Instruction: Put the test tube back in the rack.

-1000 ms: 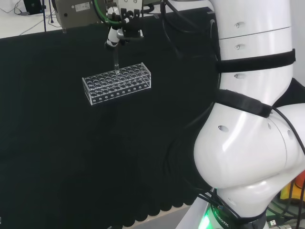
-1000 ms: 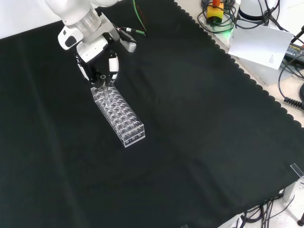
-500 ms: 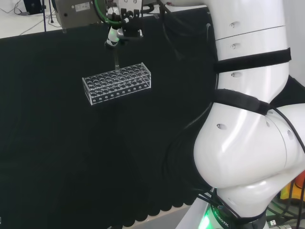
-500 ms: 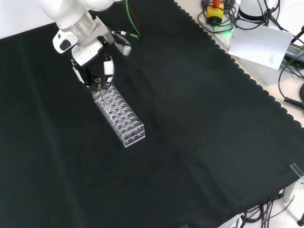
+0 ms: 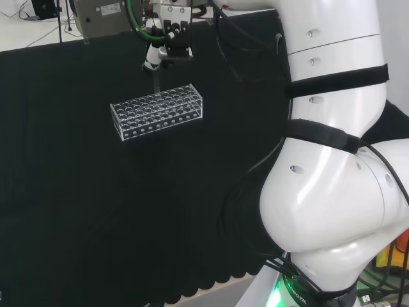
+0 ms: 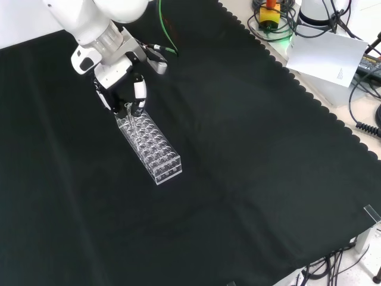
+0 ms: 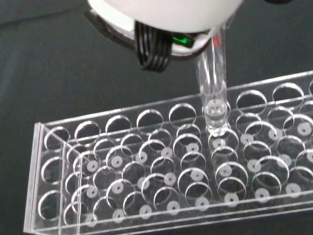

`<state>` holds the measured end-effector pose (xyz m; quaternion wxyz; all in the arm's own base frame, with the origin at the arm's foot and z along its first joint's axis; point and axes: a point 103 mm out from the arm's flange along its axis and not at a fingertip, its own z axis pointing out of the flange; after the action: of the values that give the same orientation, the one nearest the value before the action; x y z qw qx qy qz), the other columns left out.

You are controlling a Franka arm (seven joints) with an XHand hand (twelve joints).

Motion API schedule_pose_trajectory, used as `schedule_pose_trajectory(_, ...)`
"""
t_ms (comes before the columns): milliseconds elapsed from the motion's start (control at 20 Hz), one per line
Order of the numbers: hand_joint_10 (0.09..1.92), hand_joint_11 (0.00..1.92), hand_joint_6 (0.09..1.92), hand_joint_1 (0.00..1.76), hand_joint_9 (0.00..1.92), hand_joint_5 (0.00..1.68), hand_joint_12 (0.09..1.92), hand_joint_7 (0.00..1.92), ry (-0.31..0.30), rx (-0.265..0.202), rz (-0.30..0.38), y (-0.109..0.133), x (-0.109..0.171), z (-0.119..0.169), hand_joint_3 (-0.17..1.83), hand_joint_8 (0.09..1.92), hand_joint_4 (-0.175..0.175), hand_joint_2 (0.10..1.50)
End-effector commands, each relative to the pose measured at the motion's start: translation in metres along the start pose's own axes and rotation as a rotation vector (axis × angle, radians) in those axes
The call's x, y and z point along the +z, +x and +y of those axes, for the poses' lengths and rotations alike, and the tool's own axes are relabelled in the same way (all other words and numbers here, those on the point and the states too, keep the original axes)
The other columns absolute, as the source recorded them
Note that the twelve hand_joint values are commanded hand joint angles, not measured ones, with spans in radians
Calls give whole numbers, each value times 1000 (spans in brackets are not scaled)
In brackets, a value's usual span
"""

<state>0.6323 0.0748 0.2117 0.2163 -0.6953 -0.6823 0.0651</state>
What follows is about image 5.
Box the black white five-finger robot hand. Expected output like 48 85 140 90
141 3 195 72

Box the clear glass test tube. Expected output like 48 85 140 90
153 67 162 97

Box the clear acrylic test tube rack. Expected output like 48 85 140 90
109 83 205 143

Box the grey metal box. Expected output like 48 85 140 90
73 0 155 38

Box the blue tripod pole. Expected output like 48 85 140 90
56 0 64 43

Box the black laptop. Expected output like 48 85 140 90
31 0 60 20

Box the black bench cloth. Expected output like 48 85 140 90
0 8 409 307

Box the yellow stop button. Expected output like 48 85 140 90
374 228 409 273

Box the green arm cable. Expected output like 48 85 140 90
125 0 167 43

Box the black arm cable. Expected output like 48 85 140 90
357 139 409 210

